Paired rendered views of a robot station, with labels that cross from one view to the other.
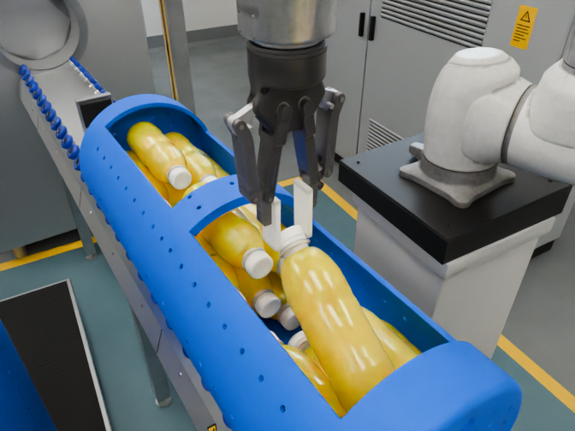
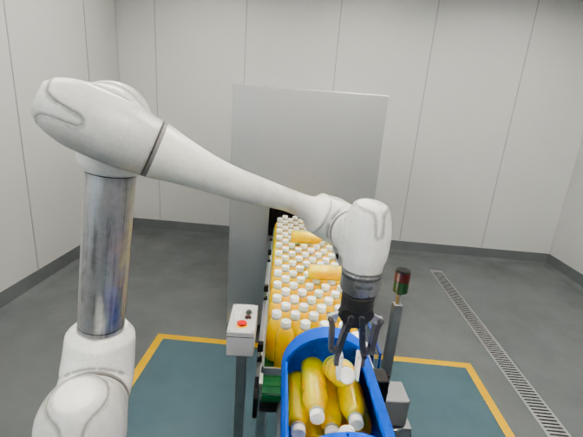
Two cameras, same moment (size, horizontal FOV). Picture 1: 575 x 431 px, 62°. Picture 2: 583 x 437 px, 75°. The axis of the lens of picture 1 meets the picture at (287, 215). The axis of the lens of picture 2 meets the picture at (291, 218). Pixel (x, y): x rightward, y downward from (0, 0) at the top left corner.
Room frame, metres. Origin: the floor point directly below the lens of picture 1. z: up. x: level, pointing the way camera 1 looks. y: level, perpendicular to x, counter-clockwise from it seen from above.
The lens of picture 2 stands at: (1.22, 0.26, 1.89)
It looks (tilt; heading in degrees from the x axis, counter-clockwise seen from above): 17 degrees down; 211
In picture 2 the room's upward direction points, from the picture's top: 4 degrees clockwise
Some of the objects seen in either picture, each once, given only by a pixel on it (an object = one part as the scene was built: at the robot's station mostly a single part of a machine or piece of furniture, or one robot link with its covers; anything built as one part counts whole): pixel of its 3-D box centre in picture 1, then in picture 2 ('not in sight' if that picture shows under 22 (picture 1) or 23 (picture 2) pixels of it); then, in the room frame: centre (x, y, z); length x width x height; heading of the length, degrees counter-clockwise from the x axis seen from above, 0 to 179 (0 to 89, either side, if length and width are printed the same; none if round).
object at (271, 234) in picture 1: (271, 221); (357, 365); (0.44, 0.02, 1.29); 0.03 x 0.01 x 0.07; 33
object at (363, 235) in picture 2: not in sight; (363, 233); (0.45, -0.01, 1.63); 0.13 x 0.11 x 0.16; 50
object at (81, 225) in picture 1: (76, 207); not in sight; (1.87, 1.00, 0.31); 0.06 x 0.06 x 0.63; 33
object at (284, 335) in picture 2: not in sight; (284, 346); (0.13, -0.38, 1.00); 0.07 x 0.07 x 0.19
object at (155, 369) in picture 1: (149, 346); not in sight; (1.05, 0.46, 0.31); 0.06 x 0.06 x 0.63; 33
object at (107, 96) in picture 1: (99, 121); not in sight; (1.33, 0.56, 1.00); 0.10 x 0.04 x 0.15; 123
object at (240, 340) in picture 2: not in sight; (242, 329); (0.20, -0.53, 1.05); 0.20 x 0.10 x 0.10; 33
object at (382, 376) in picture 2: not in sight; (374, 386); (0.07, -0.03, 0.95); 0.10 x 0.07 x 0.10; 123
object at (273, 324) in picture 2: not in sight; (275, 335); (0.10, -0.44, 1.00); 0.07 x 0.07 x 0.19
